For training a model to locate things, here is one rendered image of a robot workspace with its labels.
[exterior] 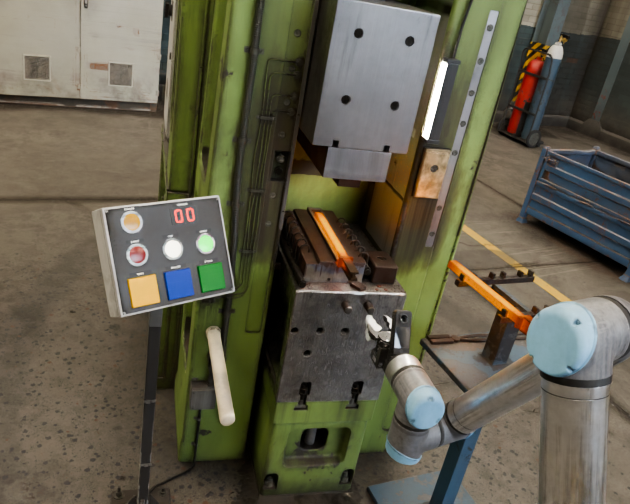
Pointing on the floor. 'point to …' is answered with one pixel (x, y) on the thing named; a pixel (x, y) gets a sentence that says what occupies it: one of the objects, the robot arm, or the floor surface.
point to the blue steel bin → (594, 203)
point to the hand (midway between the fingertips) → (377, 316)
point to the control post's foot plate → (137, 496)
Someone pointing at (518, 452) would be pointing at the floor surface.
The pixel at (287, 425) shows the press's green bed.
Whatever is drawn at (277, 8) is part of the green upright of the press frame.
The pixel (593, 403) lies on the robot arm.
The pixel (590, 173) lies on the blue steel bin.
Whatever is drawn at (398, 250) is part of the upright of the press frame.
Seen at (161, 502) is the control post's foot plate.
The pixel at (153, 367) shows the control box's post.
